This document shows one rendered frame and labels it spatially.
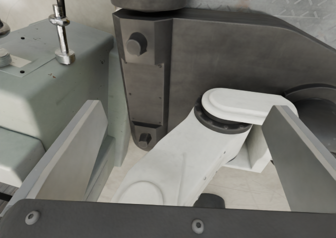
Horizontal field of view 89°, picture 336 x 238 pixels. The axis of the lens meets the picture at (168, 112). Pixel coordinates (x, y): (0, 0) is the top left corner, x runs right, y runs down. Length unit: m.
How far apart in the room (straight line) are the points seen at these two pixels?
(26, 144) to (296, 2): 0.91
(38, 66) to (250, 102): 0.66
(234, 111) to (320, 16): 0.42
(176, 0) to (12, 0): 1.22
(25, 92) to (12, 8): 0.99
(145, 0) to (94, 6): 0.78
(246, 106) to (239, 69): 0.14
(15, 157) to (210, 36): 0.66
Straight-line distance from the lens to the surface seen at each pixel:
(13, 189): 0.81
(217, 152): 0.35
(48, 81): 0.67
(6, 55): 0.72
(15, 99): 0.63
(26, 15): 1.51
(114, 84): 1.10
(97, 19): 1.21
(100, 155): 1.38
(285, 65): 0.53
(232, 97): 0.42
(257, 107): 0.41
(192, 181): 0.31
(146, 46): 0.45
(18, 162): 0.70
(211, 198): 2.35
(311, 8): 0.69
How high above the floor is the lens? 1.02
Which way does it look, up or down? 48 degrees down
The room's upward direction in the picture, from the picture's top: 164 degrees counter-clockwise
